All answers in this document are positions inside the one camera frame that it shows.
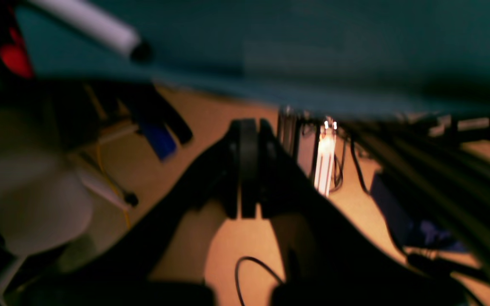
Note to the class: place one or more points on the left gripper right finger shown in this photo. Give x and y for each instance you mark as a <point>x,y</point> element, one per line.
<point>327,260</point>

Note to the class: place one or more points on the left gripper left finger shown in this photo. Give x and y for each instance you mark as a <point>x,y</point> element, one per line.
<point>119,276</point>

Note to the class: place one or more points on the blue table cloth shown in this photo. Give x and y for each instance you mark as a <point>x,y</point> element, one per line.
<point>357,57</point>

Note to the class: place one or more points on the white marker pen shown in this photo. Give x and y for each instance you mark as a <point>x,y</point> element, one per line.
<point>99,25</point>

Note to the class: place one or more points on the red black hand tool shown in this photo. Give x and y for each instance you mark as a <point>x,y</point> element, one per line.
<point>17,78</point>

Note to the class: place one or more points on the blue black clamp handle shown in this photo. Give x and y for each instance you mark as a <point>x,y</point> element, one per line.
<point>162,126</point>

